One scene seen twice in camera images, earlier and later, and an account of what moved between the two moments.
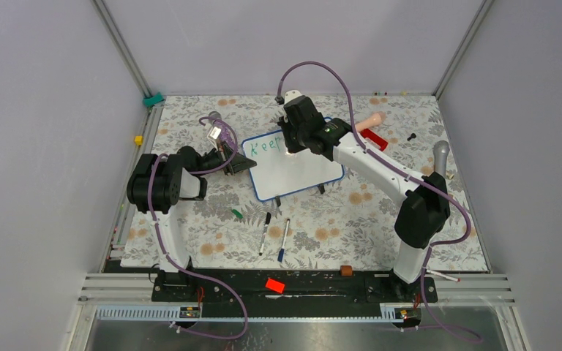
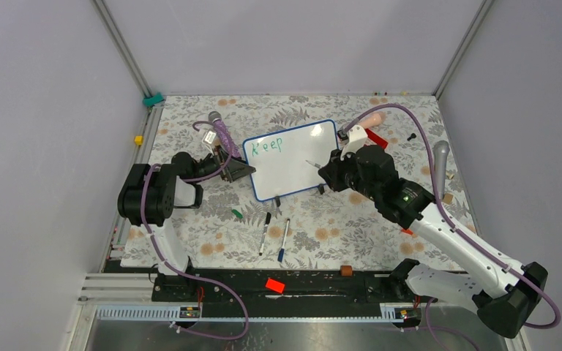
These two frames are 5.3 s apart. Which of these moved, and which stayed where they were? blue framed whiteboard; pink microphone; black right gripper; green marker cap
Moved: black right gripper
Stayed: green marker cap; pink microphone; blue framed whiteboard
